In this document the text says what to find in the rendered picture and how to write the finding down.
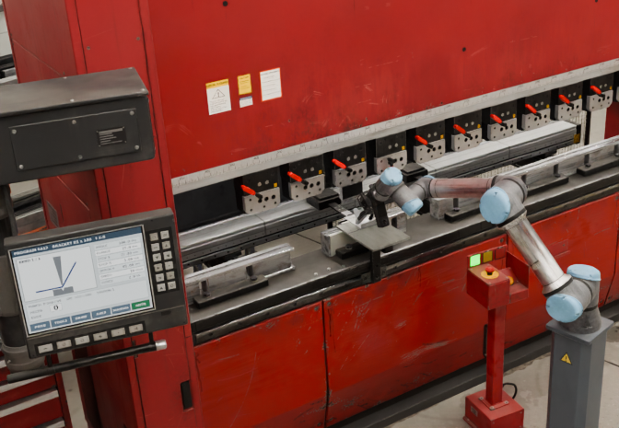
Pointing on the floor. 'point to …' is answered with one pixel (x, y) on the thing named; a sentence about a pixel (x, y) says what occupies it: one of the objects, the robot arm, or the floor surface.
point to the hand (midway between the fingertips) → (364, 221)
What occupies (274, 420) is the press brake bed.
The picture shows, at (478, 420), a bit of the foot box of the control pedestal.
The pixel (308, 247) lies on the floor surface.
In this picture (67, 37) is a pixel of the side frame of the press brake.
